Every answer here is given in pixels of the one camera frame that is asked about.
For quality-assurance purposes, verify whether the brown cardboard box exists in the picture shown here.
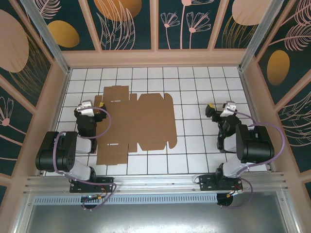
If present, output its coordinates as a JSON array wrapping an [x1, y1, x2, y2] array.
[[93, 86, 177, 166]]

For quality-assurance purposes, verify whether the grey metal sheet panel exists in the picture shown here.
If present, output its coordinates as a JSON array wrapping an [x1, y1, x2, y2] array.
[[14, 194, 299, 233]]

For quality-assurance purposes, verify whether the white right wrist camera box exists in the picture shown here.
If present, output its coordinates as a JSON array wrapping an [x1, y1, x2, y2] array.
[[222, 100, 238, 117]]

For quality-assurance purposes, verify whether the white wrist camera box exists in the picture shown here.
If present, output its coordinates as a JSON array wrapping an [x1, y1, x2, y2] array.
[[76, 100, 97, 117], [222, 100, 238, 117]]

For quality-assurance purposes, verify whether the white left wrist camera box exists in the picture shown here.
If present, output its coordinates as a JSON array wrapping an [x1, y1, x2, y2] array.
[[76, 100, 97, 117]]

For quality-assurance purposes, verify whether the thin aluminium side rail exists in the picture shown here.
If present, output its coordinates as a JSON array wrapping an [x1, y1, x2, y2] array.
[[38, 69, 71, 176], [238, 69, 272, 172]]

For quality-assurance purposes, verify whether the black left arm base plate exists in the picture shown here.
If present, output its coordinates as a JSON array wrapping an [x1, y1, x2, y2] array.
[[69, 176, 115, 194]]

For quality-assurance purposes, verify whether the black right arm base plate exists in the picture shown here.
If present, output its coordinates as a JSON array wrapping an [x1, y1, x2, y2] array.
[[198, 175, 243, 192]]

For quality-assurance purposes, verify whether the aluminium frame post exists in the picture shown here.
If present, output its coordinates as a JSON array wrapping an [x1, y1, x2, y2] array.
[[20, 0, 71, 75], [238, 0, 285, 72]]

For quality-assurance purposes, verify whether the aluminium mounting rail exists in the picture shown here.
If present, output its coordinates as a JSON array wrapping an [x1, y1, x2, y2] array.
[[23, 172, 291, 195]]

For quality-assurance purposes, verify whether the grey slotted cable duct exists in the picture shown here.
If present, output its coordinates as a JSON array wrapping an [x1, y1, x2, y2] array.
[[33, 193, 218, 204]]

